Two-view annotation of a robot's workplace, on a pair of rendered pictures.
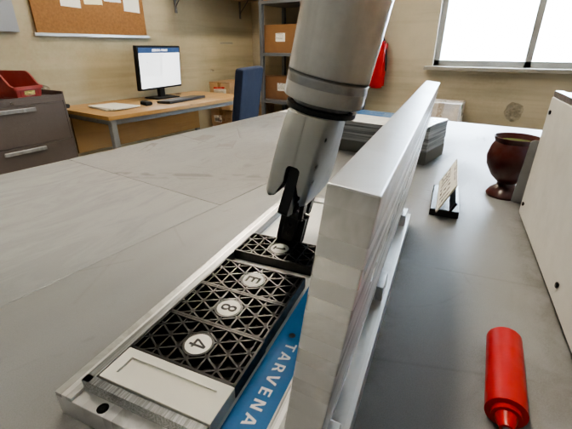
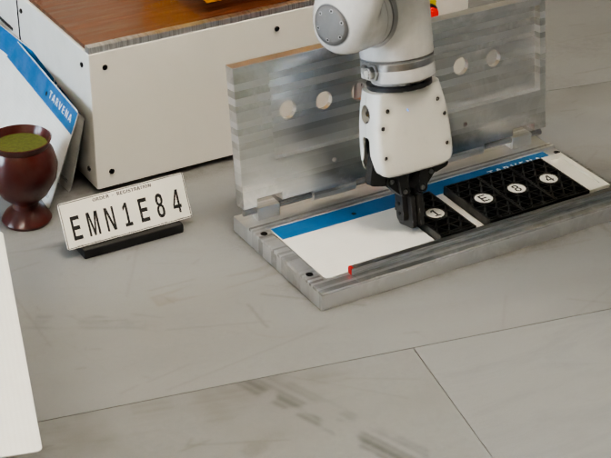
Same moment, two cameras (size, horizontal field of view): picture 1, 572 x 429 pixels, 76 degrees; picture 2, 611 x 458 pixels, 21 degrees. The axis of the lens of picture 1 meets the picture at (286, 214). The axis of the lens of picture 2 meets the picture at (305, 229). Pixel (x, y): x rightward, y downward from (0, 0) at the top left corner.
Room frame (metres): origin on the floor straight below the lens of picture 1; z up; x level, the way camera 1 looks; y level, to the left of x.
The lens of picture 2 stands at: (1.84, 0.90, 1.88)
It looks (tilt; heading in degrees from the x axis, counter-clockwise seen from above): 30 degrees down; 217
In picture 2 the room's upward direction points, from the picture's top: straight up
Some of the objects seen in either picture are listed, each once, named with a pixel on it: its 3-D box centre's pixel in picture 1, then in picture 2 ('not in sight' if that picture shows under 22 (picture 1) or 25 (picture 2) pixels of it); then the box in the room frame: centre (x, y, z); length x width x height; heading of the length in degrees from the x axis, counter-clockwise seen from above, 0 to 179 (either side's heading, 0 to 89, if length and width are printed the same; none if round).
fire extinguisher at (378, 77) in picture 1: (379, 60); not in sight; (3.83, -0.90, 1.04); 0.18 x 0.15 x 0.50; 56
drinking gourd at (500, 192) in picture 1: (510, 167); (23, 179); (0.64, -0.41, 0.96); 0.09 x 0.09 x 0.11
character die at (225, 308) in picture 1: (229, 312); (516, 192); (0.27, 0.05, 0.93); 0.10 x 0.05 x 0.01; 67
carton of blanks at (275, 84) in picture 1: (285, 87); not in sight; (4.25, 0.00, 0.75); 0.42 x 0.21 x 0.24; 53
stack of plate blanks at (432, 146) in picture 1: (363, 130); not in sight; (1.01, -0.21, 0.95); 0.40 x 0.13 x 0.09; 51
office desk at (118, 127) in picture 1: (167, 145); not in sight; (3.15, 1.04, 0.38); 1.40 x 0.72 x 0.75; 146
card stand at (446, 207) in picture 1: (445, 196); (126, 227); (0.60, -0.28, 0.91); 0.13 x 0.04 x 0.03; 157
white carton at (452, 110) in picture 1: (440, 113); not in sight; (3.34, -1.38, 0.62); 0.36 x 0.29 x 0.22; 56
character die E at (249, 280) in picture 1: (253, 284); (483, 202); (0.32, 0.03, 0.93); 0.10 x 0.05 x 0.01; 67
